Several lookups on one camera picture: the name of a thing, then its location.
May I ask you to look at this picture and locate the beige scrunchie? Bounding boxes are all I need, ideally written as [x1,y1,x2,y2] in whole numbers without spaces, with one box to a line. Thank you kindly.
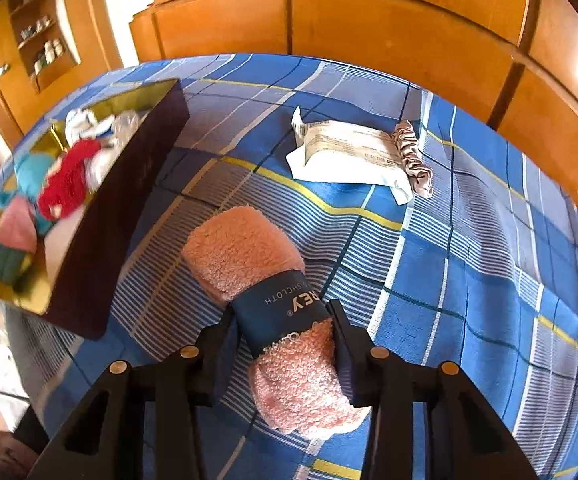
[391,120,434,198]

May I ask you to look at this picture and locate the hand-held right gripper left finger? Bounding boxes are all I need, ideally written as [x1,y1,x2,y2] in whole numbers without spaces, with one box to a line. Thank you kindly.
[26,307,242,480]

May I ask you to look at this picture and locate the group of jars on shelves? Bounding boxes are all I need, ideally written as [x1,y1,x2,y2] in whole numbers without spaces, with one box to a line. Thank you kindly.
[19,0,67,78]

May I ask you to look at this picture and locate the dark box with gold lining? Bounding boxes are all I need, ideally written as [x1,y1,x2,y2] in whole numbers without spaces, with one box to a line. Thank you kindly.
[0,77,191,342]

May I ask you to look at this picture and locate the blue and white packet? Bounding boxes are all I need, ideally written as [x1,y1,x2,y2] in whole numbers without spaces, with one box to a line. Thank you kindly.
[64,107,115,141]

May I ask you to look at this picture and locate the pink washcloth roll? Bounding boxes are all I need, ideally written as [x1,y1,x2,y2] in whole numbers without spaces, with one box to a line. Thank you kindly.
[181,205,370,438]

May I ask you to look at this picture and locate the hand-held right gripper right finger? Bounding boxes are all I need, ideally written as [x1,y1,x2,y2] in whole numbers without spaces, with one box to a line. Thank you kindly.
[325,299,537,480]

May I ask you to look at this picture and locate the red plush doll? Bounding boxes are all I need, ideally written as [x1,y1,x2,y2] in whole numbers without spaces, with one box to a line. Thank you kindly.
[36,139,102,220]

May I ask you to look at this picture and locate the wooden corner shelf cabinet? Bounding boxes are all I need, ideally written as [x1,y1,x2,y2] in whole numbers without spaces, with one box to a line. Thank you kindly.
[0,0,122,133]

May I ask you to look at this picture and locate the wooden wardrobe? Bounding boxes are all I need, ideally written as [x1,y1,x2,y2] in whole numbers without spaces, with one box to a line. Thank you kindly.
[129,0,578,246]

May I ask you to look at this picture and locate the blue plaid bedsheet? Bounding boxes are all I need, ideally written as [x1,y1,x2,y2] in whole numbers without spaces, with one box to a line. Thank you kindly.
[0,52,578,480]

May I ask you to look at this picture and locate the beige soft pad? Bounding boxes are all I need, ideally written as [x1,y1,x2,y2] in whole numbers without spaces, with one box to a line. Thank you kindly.
[44,207,95,286]

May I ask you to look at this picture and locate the teal and pink plush toy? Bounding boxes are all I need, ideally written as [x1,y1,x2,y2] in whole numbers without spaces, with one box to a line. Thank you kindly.
[0,152,57,283]

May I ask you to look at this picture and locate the white plastic packet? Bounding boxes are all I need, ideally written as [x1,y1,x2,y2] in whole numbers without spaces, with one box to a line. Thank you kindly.
[285,106,415,206]

